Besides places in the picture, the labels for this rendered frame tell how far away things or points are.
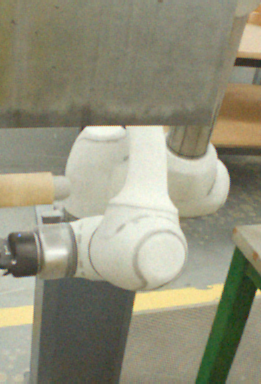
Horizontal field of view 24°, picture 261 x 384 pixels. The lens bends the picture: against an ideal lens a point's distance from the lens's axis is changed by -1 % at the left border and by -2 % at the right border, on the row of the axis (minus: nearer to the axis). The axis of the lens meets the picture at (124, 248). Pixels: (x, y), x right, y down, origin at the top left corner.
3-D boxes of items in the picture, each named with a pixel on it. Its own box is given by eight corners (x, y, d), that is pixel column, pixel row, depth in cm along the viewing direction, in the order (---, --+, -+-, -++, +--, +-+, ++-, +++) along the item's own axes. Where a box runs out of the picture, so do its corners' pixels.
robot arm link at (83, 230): (58, 216, 105) (81, 218, 93) (142, 211, 110) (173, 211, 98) (62, 279, 106) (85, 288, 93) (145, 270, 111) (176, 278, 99)
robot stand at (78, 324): (23, 375, 205) (33, 197, 166) (102, 371, 212) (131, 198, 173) (31, 439, 184) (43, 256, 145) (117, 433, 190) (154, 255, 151)
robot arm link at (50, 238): (58, 256, 106) (25, 259, 104) (63, 212, 101) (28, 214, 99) (73, 288, 99) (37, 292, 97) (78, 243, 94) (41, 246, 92)
